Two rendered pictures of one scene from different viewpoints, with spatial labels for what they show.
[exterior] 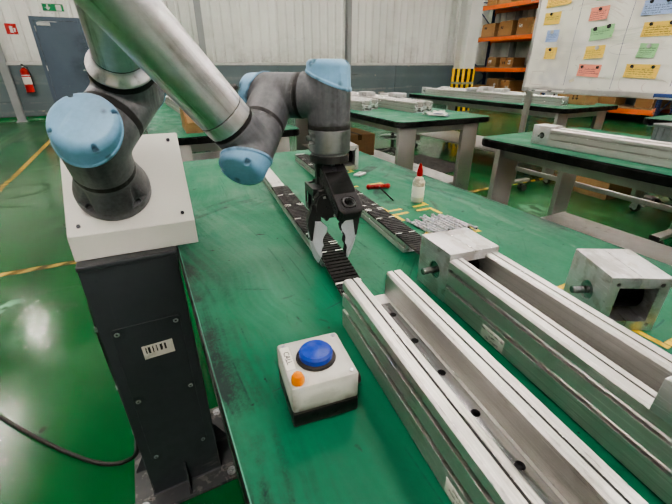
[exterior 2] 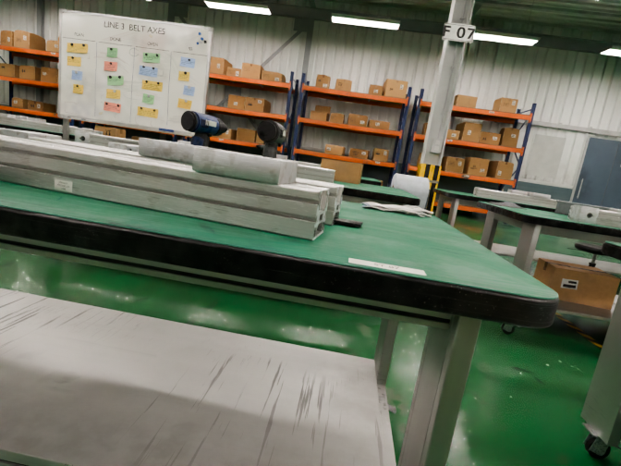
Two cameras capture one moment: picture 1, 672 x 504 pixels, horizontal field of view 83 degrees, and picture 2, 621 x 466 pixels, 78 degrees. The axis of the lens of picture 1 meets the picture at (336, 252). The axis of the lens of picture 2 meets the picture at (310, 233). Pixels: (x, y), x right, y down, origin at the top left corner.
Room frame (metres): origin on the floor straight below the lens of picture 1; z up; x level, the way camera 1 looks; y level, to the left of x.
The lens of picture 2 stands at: (-0.58, 0.26, 0.91)
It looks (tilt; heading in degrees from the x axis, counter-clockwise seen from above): 11 degrees down; 301
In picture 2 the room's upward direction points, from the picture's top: 8 degrees clockwise
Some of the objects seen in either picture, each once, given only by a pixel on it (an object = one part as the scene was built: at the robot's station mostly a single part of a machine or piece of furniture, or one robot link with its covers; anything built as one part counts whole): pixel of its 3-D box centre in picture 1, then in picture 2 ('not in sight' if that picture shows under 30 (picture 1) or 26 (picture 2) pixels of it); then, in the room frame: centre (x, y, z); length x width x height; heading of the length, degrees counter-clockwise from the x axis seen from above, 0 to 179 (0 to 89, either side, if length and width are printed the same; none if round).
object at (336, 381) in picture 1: (323, 373); not in sight; (0.35, 0.02, 0.81); 0.10 x 0.08 x 0.06; 110
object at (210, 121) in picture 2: not in sight; (207, 151); (0.35, -0.59, 0.89); 0.20 x 0.08 x 0.22; 99
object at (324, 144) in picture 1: (327, 142); not in sight; (0.70, 0.01, 1.03); 0.08 x 0.08 x 0.05
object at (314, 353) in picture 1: (315, 355); not in sight; (0.35, 0.02, 0.84); 0.04 x 0.04 x 0.02
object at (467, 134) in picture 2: not in sight; (459, 155); (1.72, -10.49, 1.55); 2.83 x 0.98 x 3.10; 26
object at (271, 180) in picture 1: (280, 192); not in sight; (1.15, 0.17, 0.79); 0.96 x 0.04 x 0.03; 20
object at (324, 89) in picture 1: (326, 94); not in sight; (0.70, 0.02, 1.11); 0.09 x 0.08 x 0.11; 74
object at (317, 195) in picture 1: (328, 184); not in sight; (0.70, 0.01, 0.95); 0.09 x 0.08 x 0.12; 20
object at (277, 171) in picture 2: not in sight; (247, 173); (-0.10, -0.28, 0.87); 0.16 x 0.11 x 0.07; 20
